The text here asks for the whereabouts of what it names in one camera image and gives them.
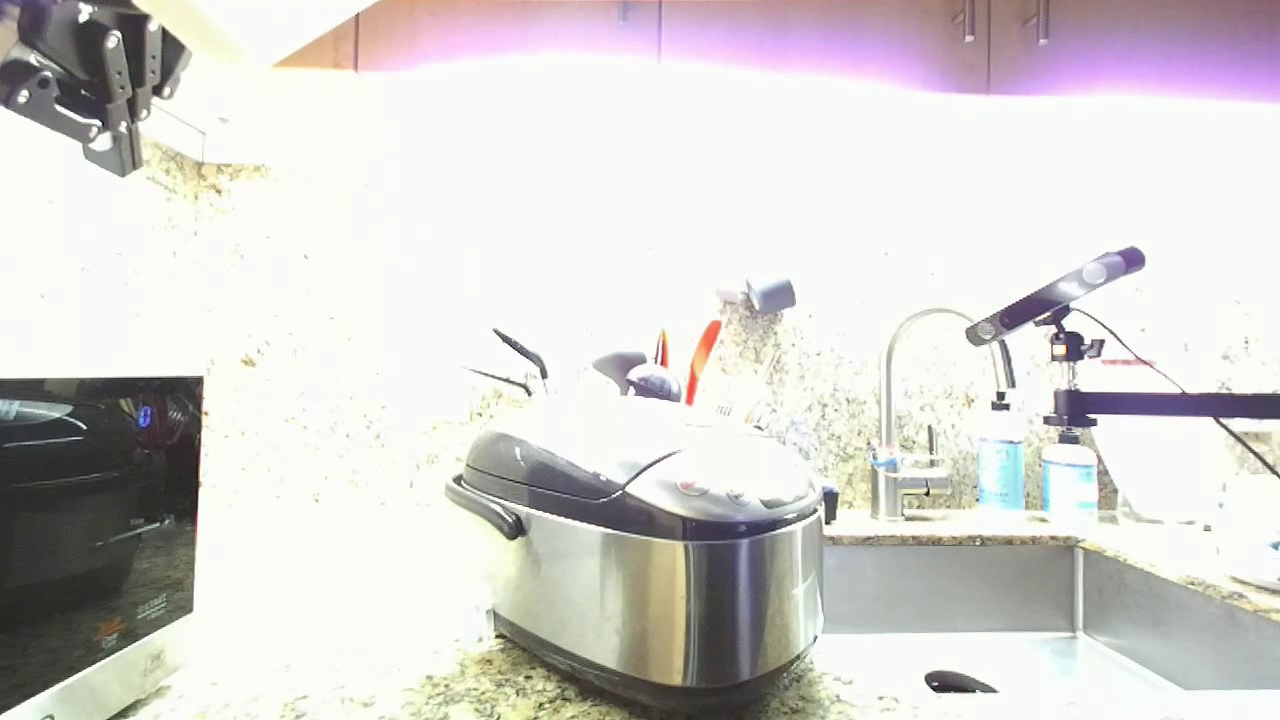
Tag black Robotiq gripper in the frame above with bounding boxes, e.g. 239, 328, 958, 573
0, 0, 193, 181

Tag wooden upper cabinets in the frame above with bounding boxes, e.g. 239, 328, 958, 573
274, 0, 1280, 102

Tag black ladle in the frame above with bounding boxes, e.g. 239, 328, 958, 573
587, 349, 685, 403

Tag orange spatula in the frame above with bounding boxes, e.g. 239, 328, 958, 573
682, 316, 729, 409

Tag grey utensil head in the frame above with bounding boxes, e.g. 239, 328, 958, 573
716, 276, 802, 319

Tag stainless steel rice cooker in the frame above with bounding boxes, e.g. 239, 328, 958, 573
444, 389, 843, 707

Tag chrome kitchen faucet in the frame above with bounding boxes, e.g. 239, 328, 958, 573
868, 305, 1019, 522

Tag blue liquid soap bottle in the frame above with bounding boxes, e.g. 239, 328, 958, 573
974, 398, 1032, 516

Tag stainless steel sink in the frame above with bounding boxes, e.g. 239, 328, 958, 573
818, 536, 1280, 720

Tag clear soap bottle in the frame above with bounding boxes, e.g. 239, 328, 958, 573
1038, 428, 1105, 522

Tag black sink drain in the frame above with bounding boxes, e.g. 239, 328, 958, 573
919, 666, 1003, 698

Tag black thin utensil handle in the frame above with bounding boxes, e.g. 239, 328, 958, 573
490, 322, 558, 383

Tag black stereo camera bar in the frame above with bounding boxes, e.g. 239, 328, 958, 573
959, 244, 1152, 351

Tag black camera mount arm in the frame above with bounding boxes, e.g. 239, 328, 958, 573
1041, 306, 1280, 437

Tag black camera cable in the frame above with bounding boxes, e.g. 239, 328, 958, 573
1071, 305, 1280, 482

